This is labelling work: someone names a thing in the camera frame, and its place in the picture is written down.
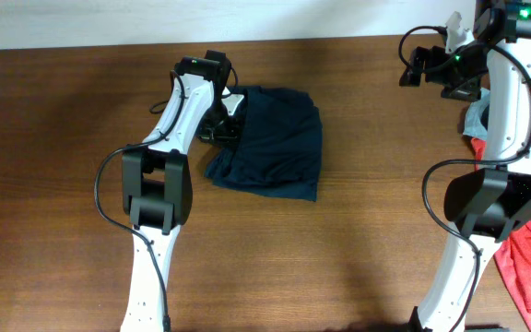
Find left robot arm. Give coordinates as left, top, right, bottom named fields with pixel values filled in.
left=121, top=51, right=244, bottom=332

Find light blue garment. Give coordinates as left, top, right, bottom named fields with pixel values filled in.
left=463, top=89, right=490, bottom=141

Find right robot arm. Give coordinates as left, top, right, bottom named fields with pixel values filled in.
left=399, top=0, right=531, bottom=331

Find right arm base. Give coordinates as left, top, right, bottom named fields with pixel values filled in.
left=464, top=326, right=511, bottom=332

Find navy blue shorts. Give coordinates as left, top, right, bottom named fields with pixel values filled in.
left=204, top=86, right=323, bottom=202

